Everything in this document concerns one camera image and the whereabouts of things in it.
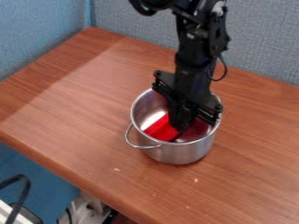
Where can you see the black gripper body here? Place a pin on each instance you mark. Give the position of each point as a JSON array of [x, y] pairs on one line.
[[188, 87]]

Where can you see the stainless steel pot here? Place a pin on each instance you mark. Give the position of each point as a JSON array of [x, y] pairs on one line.
[[186, 148]]

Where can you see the red block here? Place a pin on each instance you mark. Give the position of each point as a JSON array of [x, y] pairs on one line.
[[161, 130]]

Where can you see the grey white device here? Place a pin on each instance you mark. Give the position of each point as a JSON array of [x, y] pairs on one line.
[[25, 217]]

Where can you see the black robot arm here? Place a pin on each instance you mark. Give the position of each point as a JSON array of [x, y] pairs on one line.
[[203, 40]]

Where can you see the white power strip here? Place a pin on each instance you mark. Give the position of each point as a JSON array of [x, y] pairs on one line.
[[85, 210]]

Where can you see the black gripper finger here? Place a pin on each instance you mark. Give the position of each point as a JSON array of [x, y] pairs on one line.
[[173, 112], [188, 115]]

